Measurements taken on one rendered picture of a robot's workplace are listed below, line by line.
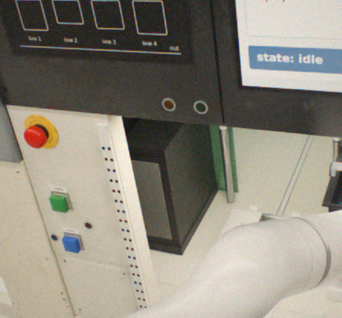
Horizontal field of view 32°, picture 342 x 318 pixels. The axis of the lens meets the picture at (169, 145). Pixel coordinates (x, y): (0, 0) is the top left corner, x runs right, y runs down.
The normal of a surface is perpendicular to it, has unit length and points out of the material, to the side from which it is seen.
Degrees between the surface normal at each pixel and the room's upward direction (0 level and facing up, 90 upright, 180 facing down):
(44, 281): 90
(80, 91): 90
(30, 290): 90
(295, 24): 90
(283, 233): 34
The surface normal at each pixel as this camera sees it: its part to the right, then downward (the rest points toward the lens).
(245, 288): 0.18, -0.05
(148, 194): -0.40, 0.54
